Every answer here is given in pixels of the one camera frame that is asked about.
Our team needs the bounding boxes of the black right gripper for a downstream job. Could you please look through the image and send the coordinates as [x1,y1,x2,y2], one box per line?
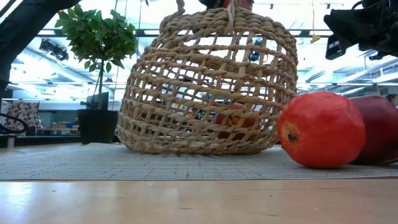
[323,4,398,60]

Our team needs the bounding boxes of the woven wicker handle basket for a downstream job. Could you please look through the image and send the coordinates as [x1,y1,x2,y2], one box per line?
[117,0,299,156]

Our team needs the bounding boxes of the dark red apple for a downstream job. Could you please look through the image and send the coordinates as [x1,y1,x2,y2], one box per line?
[349,95,398,166]

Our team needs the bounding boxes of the red-orange round fruit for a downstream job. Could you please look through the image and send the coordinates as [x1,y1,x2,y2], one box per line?
[276,90,367,170]

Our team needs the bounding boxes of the red apple yellow stem cavity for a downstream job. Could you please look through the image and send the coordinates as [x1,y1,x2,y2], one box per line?
[214,102,261,142]

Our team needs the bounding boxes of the black ceiling spotlight cluster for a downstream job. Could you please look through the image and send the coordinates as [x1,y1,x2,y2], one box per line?
[39,39,70,62]

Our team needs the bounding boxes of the potted green plant black pot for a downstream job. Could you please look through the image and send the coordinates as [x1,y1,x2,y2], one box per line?
[54,3,139,145]

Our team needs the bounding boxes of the distant orange blue storage boxes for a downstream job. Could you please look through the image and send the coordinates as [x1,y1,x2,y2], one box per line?
[51,120,80,131]

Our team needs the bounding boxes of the grey woven placemat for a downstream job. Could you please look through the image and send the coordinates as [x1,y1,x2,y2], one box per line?
[0,142,398,182]

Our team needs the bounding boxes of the floral patterned chair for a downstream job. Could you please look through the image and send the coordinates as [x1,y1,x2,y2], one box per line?
[6,101,40,135]

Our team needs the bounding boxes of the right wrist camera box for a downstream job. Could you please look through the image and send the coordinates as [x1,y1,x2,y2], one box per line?
[325,33,347,61]

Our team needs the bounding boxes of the black hanging camera device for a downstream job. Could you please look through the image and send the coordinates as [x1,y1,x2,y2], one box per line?
[248,39,264,63]

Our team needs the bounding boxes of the black curved cable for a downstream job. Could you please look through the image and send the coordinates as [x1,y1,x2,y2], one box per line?
[0,112,29,135]

